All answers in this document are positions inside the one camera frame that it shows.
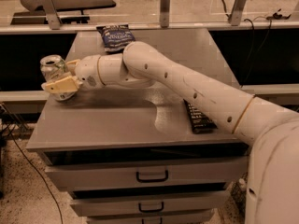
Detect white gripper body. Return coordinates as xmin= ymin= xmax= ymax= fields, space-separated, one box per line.
xmin=75 ymin=55 xmax=104 ymax=90

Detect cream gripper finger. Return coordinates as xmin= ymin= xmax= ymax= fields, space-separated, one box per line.
xmin=41 ymin=76 xmax=82 ymax=93
xmin=66 ymin=59 xmax=80 ymax=76

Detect green white 7up can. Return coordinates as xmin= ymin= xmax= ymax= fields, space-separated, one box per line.
xmin=40 ymin=55 xmax=75 ymax=102

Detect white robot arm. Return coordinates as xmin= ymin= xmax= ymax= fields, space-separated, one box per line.
xmin=42 ymin=41 xmax=299 ymax=224

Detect blue chip bag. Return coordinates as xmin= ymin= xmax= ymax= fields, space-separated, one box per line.
xmin=96 ymin=24 xmax=135 ymax=52

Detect grey drawer cabinet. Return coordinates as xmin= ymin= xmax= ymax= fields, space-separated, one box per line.
xmin=25 ymin=28 xmax=256 ymax=224

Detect black snack bar wrapper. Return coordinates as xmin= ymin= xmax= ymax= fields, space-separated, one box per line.
xmin=184 ymin=101 xmax=217 ymax=134

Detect left metal bracket post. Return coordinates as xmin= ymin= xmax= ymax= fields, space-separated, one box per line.
xmin=38 ymin=0 xmax=61 ymax=30

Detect metal bracket post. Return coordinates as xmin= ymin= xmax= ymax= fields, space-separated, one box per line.
xmin=38 ymin=0 xmax=61 ymax=30
xmin=228 ymin=0 xmax=247 ymax=26
xmin=159 ymin=0 xmax=170 ymax=28

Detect black floor cable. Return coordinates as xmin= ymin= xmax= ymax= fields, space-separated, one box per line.
xmin=0 ymin=121 xmax=64 ymax=224

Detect middle metal bracket post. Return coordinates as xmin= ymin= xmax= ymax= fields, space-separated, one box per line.
xmin=159 ymin=0 xmax=170 ymax=28

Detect top drawer black handle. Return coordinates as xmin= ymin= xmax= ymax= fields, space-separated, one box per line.
xmin=135 ymin=170 xmax=169 ymax=183

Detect drawer black handle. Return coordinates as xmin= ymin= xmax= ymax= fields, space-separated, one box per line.
xmin=135 ymin=170 xmax=169 ymax=183
xmin=141 ymin=217 xmax=163 ymax=224
xmin=138 ymin=202 xmax=164 ymax=213

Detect middle drawer black handle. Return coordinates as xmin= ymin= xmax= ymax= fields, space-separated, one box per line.
xmin=138 ymin=202 xmax=164 ymax=213

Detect bottom drawer black handle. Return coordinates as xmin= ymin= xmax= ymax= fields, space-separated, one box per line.
xmin=141 ymin=217 xmax=163 ymax=224

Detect right metal bracket post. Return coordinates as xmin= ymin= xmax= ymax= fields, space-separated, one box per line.
xmin=228 ymin=0 xmax=247 ymax=26

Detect black cable on ledge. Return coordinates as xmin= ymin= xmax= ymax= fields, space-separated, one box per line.
xmin=218 ymin=0 xmax=285 ymax=79

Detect wire basket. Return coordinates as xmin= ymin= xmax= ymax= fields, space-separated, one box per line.
xmin=231 ymin=173 xmax=248 ymax=217

